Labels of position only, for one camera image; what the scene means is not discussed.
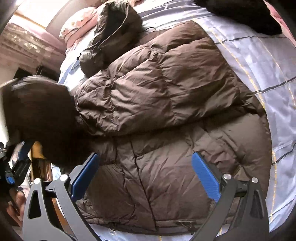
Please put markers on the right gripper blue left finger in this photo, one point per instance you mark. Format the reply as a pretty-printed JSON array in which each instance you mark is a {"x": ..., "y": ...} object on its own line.
[{"x": 40, "y": 220}]

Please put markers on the person's left hand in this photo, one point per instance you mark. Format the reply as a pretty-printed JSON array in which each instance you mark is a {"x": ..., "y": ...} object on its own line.
[{"x": 16, "y": 211}]

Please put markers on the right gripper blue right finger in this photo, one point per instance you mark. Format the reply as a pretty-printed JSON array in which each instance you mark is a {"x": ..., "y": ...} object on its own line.
[{"x": 240, "y": 211}]

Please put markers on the brown puffer jacket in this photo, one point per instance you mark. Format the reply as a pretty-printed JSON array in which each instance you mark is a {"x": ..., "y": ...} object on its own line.
[{"x": 147, "y": 103}]

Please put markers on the light blue plaid bedsheet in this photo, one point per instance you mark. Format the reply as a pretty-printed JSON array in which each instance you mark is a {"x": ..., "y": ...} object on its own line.
[{"x": 265, "y": 64}]

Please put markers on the wooden bedside cabinet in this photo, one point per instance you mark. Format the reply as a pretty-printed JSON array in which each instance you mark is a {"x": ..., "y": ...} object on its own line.
[{"x": 40, "y": 166}]

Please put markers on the pink floral pillow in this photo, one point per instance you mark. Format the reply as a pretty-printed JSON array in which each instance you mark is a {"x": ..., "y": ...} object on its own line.
[{"x": 78, "y": 25}]

